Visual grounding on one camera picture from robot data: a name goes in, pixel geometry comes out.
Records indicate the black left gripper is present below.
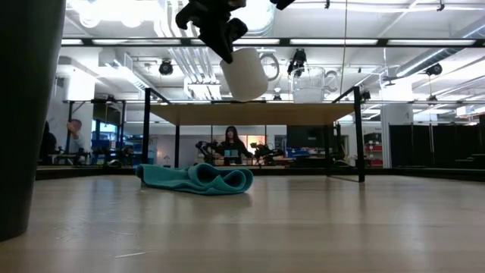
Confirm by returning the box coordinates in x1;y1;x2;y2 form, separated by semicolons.
175;0;249;64

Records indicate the white ceramic mug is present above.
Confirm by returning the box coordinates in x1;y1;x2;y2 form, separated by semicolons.
219;47;281;103

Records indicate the clear glass cup with handle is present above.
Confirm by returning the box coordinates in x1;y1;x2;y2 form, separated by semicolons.
289;65;340;105

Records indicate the dark post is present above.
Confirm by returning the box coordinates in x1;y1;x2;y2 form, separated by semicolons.
0;0;67;243

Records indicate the wooden shelf with black legs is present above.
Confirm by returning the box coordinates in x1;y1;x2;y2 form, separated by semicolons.
141;86;366;184

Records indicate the black ceiling spotlight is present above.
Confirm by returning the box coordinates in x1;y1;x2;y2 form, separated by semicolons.
424;62;444;77
158;58;175;77

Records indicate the person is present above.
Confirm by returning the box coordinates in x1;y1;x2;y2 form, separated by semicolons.
66;118;86;155
222;125;254;166

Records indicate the black monitor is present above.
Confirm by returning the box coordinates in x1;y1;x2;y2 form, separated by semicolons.
286;125;336;149

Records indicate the teal folded cloth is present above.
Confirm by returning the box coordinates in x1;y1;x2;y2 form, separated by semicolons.
135;162;255;197

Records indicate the red storage rack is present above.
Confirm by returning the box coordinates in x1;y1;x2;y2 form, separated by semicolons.
363;132;383;168

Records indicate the black room partition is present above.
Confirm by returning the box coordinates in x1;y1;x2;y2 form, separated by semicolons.
389;124;485;170

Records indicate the black overhead frame beam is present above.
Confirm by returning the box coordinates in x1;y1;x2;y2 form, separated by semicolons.
60;36;485;49

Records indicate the black overhead camera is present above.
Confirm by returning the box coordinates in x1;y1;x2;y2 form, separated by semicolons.
286;48;308;77

